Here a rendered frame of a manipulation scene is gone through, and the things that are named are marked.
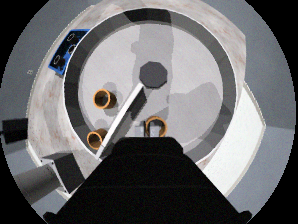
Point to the blue crate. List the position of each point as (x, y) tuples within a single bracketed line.
[(62, 50)]

